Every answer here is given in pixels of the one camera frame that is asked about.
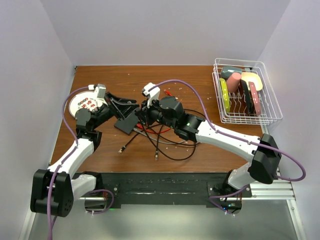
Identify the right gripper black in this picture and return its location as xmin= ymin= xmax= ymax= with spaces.
xmin=135 ymin=95 xmax=177 ymax=129

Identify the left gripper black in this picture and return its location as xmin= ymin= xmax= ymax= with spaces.
xmin=92 ymin=92 xmax=139 ymax=130

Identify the red ethernet cable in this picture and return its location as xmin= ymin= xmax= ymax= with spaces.
xmin=139 ymin=88 xmax=176 ymax=134

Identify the black network switch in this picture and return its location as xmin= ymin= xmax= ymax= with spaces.
xmin=114 ymin=113 xmax=139 ymax=136

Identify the grey ethernet cable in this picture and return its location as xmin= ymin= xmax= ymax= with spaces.
xmin=133 ymin=127 xmax=188 ymax=145

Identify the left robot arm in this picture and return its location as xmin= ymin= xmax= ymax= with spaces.
xmin=30 ymin=92 xmax=139 ymax=217

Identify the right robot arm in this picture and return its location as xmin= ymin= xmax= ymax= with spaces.
xmin=135 ymin=96 xmax=282 ymax=197

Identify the white patterned plate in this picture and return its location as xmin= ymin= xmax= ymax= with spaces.
xmin=68 ymin=90 xmax=103 ymax=118

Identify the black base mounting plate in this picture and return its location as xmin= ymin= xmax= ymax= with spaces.
xmin=83 ymin=172 xmax=252 ymax=214

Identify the yellow-green plate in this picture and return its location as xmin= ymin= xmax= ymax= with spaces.
xmin=219 ymin=78 xmax=230 ymax=113

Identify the dark teal bowl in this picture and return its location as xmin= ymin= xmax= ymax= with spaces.
xmin=220 ymin=66 xmax=243 ymax=80

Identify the pink cup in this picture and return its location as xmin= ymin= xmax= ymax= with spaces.
xmin=226 ymin=72 xmax=242 ymax=93

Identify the cream square plate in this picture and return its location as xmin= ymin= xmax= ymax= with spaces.
xmin=241 ymin=71 xmax=263 ymax=91

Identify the red dotted plate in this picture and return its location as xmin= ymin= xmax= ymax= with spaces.
xmin=248 ymin=81 xmax=262 ymax=117

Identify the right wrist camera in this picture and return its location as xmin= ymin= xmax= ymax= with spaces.
xmin=141 ymin=82 xmax=160 ymax=108

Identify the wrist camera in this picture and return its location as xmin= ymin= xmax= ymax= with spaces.
xmin=141 ymin=82 xmax=160 ymax=108
xmin=88 ymin=83 xmax=107 ymax=99

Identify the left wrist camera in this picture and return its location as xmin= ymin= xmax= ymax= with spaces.
xmin=88 ymin=83 xmax=107 ymax=99

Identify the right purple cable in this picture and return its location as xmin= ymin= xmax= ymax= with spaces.
xmin=149 ymin=79 xmax=307 ymax=216

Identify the purple cable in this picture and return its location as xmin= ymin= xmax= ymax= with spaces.
xmin=149 ymin=79 xmax=307 ymax=216
xmin=46 ymin=85 xmax=115 ymax=240

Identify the white wire dish rack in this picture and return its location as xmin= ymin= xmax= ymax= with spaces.
xmin=212 ymin=58 xmax=283 ymax=125

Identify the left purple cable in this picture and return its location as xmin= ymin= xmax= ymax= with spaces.
xmin=46 ymin=85 xmax=115 ymax=240

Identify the aluminium frame rail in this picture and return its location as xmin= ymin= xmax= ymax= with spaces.
xmin=18 ymin=124 xmax=307 ymax=240

